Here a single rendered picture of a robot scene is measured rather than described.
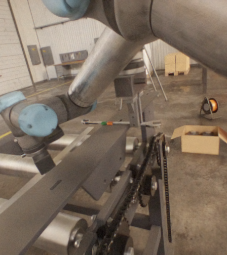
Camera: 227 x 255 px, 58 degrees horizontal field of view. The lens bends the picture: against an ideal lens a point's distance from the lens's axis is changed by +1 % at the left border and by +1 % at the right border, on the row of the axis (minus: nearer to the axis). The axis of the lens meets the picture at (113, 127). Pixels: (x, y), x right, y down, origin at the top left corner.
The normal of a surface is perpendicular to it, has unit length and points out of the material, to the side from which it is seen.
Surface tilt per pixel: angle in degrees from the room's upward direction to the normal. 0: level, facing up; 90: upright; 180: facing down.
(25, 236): 0
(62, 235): 36
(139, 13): 136
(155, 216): 90
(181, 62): 90
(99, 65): 107
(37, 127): 90
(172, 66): 90
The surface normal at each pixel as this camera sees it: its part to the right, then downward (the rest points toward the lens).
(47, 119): 0.70, 0.16
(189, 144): -0.40, 0.40
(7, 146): 0.91, 0.03
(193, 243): -0.14, -0.92
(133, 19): -0.04, 0.93
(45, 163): 0.49, 0.30
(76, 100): -0.45, 0.65
